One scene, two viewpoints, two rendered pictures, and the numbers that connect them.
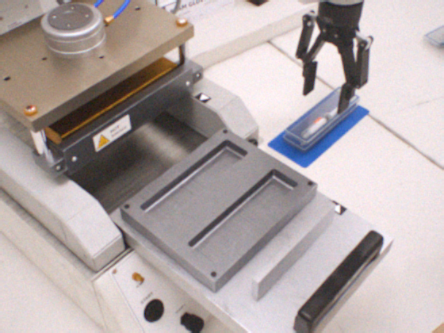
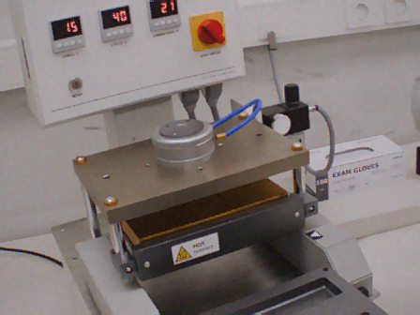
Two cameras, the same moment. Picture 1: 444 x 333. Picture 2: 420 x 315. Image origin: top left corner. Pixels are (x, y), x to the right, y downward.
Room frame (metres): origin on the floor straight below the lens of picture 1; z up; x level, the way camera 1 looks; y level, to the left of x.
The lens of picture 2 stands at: (-0.03, -0.16, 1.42)
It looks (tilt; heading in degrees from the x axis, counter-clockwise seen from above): 23 degrees down; 25
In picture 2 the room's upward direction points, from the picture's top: 7 degrees counter-clockwise
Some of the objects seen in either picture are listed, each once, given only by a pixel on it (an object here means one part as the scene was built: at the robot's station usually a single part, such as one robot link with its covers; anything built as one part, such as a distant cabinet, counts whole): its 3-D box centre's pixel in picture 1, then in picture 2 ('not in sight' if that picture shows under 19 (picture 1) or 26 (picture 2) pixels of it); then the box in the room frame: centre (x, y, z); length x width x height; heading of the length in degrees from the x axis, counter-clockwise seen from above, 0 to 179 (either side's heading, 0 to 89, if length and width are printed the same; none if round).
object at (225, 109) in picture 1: (193, 99); (309, 241); (0.69, 0.04, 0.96); 0.26 x 0.05 x 0.07; 47
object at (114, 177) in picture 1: (86, 129); (191, 261); (0.66, 0.21, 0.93); 0.46 x 0.35 x 0.01; 47
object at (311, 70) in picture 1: (309, 78); not in sight; (0.88, -0.18, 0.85); 0.03 x 0.01 x 0.07; 136
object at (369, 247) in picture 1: (340, 281); not in sight; (0.34, -0.14, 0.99); 0.15 x 0.02 x 0.04; 137
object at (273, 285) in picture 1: (247, 226); not in sight; (0.43, -0.04, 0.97); 0.30 x 0.22 x 0.08; 47
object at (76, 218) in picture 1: (47, 195); (121, 303); (0.49, 0.23, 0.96); 0.25 x 0.05 x 0.07; 47
